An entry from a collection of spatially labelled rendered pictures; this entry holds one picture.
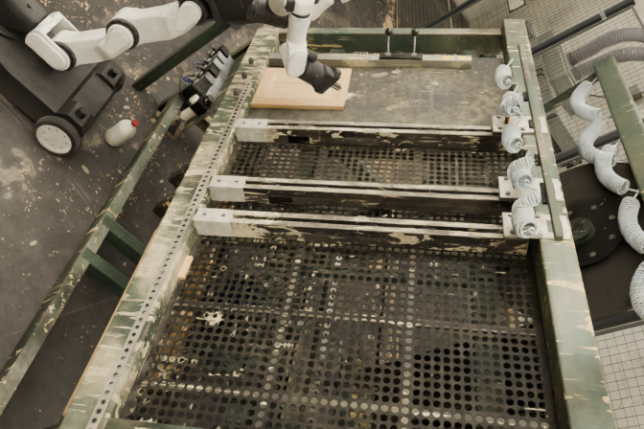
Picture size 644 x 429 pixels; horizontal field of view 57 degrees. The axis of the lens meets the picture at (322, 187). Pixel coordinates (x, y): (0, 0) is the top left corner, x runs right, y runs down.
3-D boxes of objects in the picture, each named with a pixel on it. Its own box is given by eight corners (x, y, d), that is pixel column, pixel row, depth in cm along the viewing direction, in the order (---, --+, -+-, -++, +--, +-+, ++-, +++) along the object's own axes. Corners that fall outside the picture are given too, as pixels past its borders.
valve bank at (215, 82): (194, 54, 293) (227, 29, 281) (214, 75, 299) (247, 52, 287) (158, 110, 256) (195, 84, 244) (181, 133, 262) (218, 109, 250)
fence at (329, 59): (271, 59, 288) (270, 53, 286) (470, 62, 273) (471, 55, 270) (268, 65, 285) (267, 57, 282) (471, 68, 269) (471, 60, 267)
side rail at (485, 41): (283, 46, 311) (280, 27, 303) (498, 48, 293) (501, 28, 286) (281, 52, 306) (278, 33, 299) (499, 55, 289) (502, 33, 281)
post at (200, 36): (135, 79, 336) (227, 11, 298) (143, 87, 339) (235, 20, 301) (131, 85, 331) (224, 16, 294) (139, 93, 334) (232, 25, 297)
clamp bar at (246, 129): (242, 129, 245) (232, 79, 230) (539, 139, 226) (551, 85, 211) (236, 144, 238) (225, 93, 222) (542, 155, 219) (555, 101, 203)
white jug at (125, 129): (108, 126, 306) (132, 109, 296) (123, 139, 311) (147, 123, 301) (101, 138, 299) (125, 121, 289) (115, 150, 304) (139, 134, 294)
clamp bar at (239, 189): (218, 186, 219) (205, 134, 203) (552, 202, 200) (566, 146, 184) (210, 204, 212) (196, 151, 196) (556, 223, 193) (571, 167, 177)
